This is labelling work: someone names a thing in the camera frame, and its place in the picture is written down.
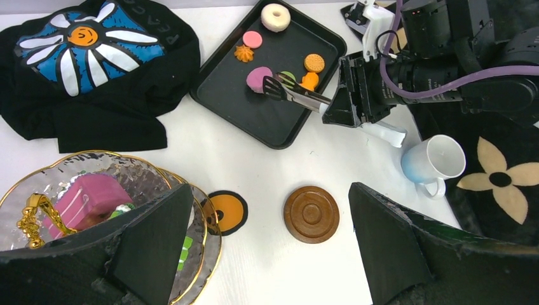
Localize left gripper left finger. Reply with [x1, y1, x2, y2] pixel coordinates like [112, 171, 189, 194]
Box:
[1, 184, 193, 304]

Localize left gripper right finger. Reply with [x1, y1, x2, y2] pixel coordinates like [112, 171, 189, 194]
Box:
[348, 182, 538, 304]

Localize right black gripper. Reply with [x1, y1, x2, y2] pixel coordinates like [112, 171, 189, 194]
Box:
[322, 52, 415, 128]

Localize metal tongs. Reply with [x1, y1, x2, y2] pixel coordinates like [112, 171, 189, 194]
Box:
[262, 72, 409, 149]

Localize pink frosted cupcake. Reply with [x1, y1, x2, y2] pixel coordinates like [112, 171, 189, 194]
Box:
[246, 66, 273, 94]

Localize green cake slice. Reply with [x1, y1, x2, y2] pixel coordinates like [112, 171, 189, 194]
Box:
[177, 236, 193, 271]

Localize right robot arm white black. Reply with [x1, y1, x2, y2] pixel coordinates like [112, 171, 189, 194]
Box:
[322, 1, 538, 128]

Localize orange fish cookie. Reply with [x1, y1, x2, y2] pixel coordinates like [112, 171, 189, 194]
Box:
[300, 72, 320, 91]

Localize small orange cookie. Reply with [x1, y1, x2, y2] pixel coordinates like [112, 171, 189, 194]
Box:
[304, 53, 325, 73]

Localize black serving tray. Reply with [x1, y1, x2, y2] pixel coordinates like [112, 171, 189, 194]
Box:
[189, 0, 348, 150]

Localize black paper cup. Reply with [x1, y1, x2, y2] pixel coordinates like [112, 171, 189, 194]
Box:
[390, 27, 407, 54]

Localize green macaron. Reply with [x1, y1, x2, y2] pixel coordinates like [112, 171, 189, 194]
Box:
[278, 71, 296, 85]

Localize white mug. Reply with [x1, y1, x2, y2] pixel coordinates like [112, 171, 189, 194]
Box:
[400, 134, 467, 200]

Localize brown round coaster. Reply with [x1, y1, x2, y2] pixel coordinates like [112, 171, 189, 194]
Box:
[283, 186, 340, 244]

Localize black floral blanket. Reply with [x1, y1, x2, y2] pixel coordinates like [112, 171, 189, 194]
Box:
[409, 103, 538, 247]

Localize orange black round coaster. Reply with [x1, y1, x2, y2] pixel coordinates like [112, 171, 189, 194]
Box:
[206, 190, 249, 236]

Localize pink macaron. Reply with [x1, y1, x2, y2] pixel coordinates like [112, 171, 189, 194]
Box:
[242, 30, 263, 49]

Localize orange swirl cookie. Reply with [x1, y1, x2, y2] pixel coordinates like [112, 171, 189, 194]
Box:
[233, 44, 254, 63]

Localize black flower-print cloth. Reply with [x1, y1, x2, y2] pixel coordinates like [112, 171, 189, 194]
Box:
[1, 1, 201, 153]

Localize white ring donut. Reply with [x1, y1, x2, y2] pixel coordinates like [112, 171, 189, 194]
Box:
[261, 3, 292, 32]

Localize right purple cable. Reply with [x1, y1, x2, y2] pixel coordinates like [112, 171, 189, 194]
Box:
[379, 0, 539, 100]

